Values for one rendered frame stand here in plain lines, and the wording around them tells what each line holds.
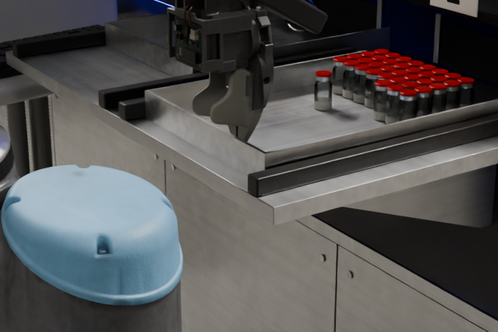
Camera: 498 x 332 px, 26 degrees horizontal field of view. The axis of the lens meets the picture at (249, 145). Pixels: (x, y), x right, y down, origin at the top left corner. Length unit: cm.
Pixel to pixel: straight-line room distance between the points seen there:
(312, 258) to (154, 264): 106
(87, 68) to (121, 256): 86
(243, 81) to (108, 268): 45
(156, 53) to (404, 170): 49
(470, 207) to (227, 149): 36
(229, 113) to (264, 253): 80
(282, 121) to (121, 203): 59
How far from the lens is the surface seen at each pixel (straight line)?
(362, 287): 167
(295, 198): 108
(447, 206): 135
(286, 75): 141
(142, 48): 155
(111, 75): 150
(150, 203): 73
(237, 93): 110
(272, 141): 122
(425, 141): 120
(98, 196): 73
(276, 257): 185
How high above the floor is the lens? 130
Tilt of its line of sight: 20 degrees down
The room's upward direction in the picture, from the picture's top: straight up
